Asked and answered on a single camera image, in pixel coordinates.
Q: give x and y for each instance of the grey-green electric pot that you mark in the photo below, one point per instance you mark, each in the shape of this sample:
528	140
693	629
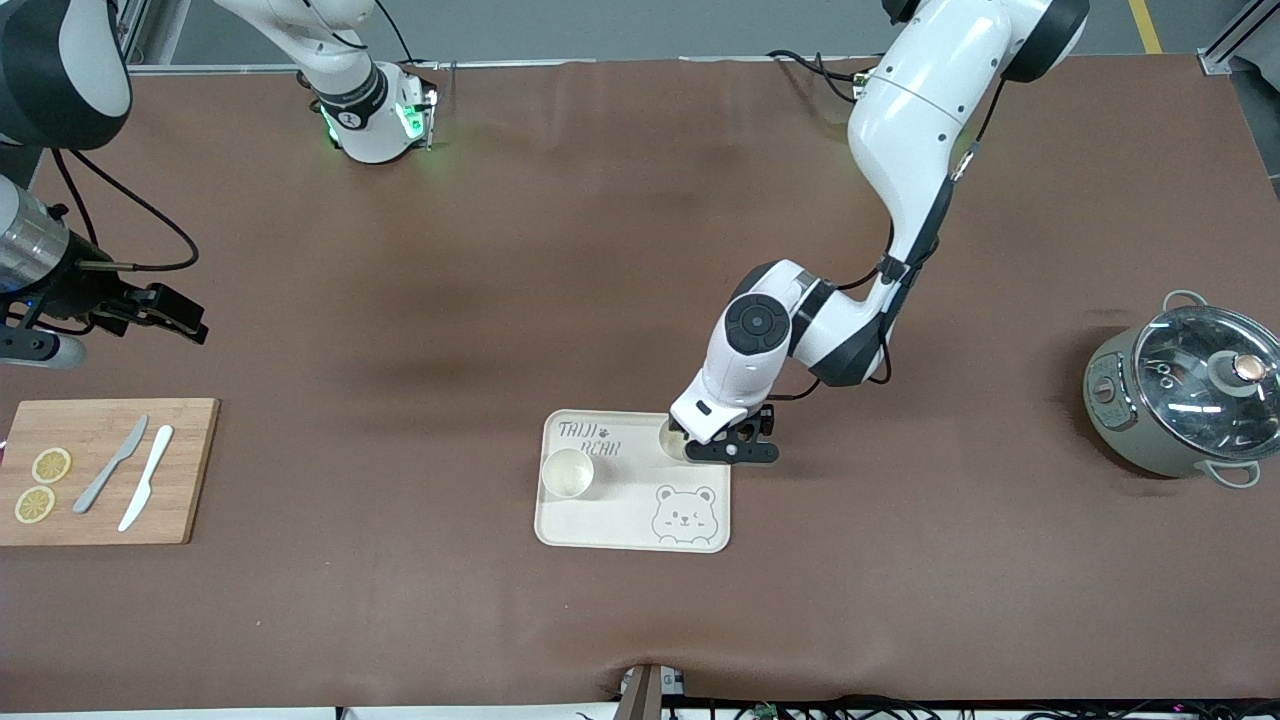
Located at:
1130	430

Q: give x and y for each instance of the aluminium frame profile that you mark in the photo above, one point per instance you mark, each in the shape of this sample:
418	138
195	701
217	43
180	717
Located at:
150	35
1240	35

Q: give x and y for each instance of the grey plastic knife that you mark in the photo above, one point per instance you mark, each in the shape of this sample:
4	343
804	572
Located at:
92	492

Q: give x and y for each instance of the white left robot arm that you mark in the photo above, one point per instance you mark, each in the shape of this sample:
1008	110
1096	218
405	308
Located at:
910	120

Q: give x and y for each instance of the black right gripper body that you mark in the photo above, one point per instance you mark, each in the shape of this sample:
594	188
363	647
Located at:
82	291

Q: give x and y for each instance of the brown table cover mat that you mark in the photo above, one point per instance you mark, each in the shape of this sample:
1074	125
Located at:
500	250

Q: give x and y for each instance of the yellow lemon slice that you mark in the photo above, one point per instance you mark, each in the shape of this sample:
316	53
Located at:
35	504
51	465

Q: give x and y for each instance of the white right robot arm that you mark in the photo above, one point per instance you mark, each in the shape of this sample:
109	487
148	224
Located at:
370	125

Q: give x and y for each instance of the white plastic cup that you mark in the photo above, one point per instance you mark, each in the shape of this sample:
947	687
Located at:
567	473
667	447

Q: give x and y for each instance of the glass pot lid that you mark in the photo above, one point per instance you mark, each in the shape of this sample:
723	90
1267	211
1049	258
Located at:
1180	400

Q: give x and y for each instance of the cream bear print tray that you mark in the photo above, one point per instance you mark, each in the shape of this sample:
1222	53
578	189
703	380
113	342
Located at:
620	515

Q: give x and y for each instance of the wooden cutting board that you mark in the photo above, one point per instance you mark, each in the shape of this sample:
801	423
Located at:
195	450

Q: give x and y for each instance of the white plastic knife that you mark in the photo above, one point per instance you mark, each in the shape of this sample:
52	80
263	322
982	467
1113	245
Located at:
136	505

